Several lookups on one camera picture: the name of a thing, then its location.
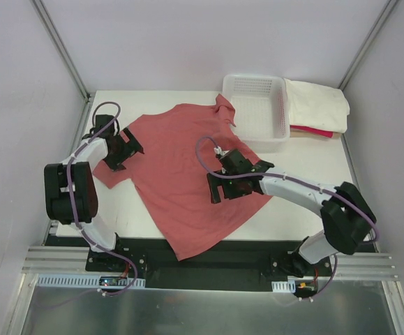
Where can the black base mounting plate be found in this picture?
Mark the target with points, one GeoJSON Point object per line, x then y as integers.
{"type": "Point", "coordinates": [244, 266]}

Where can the white perforated plastic basket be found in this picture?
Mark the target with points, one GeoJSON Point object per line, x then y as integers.
{"type": "Point", "coordinates": [261, 118]}

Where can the front aluminium rail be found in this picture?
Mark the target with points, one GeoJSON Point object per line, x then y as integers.
{"type": "Point", "coordinates": [72, 260]}

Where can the left aluminium frame post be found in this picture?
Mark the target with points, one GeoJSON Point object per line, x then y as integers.
{"type": "Point", "coordinates": [47, 21]}

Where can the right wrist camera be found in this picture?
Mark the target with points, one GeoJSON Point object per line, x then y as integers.
{"type": "Point", "coordinates": [219, 153]}

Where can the folded tan t shirt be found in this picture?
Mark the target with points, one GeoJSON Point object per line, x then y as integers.
{"type": "Point", "coordinates": [304, 134]}

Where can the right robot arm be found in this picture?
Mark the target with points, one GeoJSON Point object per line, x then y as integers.
{"type": "Point", "coordinates": [346, 218]}

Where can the right white cable duct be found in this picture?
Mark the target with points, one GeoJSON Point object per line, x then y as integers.
{"type": "Point", "coordinates": [288, 286]}

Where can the folded cream t shirt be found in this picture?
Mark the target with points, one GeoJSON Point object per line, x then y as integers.
{"type": "Point", "coordinates": [316, 106]}

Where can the aluminium frame post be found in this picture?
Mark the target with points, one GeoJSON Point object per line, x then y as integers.
{"type": "Point", "coordinates": [381, 20]}
{"type": "Point", "coordinates": [47, 21]}

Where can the left white cable duct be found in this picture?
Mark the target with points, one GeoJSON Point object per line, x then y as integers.
{"type": "Point", "coordinates": [88, 281]}

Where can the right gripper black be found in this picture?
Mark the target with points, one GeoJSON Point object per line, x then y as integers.
{"type": "Point", "coordinates": [220, 188]}

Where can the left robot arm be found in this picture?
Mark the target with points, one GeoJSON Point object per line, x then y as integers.
{"type": "Point", "coordinates": [70, 192]}

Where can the white cable duct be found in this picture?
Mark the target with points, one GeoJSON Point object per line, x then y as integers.
{"type": "Point", "coordinates": [288, 286]}
{"type": "Point", "coordinates": [88, 281]}

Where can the salmon pink t shirt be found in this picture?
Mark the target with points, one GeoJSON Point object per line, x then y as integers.
{"type": "Point", "coordinates": [170, 178]}

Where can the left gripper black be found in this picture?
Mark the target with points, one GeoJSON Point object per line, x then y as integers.
{"type": "Point", "coordinates": [125, 149]}

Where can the right aluminium frame post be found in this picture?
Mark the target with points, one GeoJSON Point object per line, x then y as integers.
{"type": "Point", "coordinates": [381, 20]}

